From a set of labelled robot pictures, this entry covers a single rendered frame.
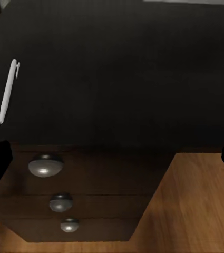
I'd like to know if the pen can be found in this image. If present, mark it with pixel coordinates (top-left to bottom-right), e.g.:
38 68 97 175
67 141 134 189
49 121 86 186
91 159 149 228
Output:
0 59 20 124

